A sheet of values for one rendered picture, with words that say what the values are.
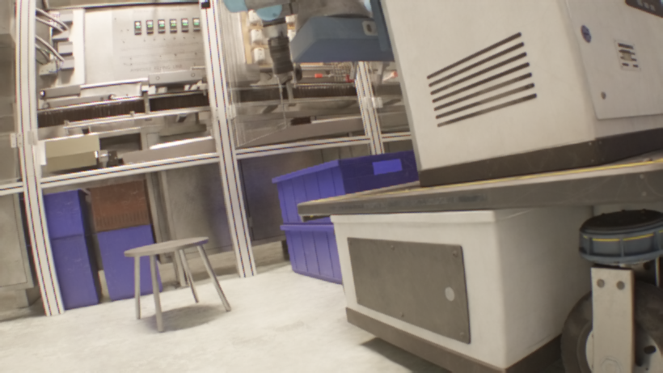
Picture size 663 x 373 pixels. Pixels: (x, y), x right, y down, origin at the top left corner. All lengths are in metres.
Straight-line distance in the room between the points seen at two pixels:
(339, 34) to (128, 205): 1.32
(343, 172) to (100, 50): 1.79
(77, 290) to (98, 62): 1.35
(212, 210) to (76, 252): 0.78
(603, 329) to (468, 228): 0.21
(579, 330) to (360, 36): 0.73
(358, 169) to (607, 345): 1.03
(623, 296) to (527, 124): 0.23
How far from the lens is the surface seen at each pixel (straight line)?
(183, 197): 2.19
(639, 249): 0.46
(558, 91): 0.49
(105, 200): 1.92
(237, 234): 1.91
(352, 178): 1.33
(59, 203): 1.94
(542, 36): 0.50
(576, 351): 0.57
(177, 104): 2.17
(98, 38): 2.66
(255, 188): 2.28
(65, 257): 1.94
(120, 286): 1.94
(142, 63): 2.59
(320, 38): 0.89
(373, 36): 0.96
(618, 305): 0.49
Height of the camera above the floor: 0.35
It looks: level
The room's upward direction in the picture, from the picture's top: 10 degrees counter-clockwise
